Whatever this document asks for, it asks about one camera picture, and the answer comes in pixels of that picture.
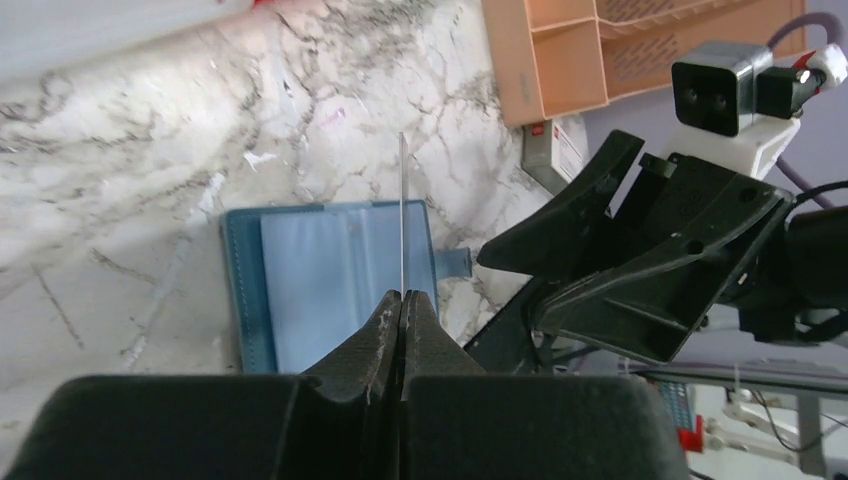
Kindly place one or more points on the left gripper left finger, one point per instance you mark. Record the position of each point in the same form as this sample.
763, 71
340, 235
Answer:
337, 420

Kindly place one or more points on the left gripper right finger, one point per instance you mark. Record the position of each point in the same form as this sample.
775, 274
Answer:
461, 422

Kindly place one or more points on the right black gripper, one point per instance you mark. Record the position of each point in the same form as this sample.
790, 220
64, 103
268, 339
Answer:
686, 230

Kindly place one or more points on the blue card holder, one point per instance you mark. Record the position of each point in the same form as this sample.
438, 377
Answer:
304, 278

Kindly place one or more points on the white red box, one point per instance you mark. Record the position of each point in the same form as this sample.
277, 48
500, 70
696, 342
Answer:
555, 151

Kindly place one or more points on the orange file organizer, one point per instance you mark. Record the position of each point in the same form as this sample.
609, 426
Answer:
554, 58

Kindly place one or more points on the white plastic bin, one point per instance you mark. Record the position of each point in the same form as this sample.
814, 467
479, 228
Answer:
38, 36

